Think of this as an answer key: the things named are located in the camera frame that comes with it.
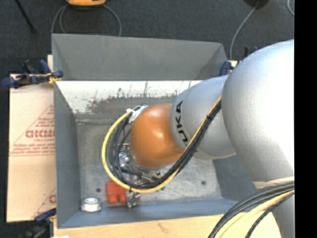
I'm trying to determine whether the orange-red toy block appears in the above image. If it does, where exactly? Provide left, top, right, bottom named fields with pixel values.
left=106, top=180, right=128, bottom=204

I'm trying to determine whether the white round cap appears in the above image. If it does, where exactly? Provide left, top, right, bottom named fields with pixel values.
left=81, top=197, right=102, bottom=213

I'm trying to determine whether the grey metal bin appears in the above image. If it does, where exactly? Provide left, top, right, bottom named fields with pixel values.
left=51, top=33, right=259, bottom=229

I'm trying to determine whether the brown cardboard board, red print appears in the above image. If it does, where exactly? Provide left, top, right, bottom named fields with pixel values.
left=5, top=54, right=57, bottom=223

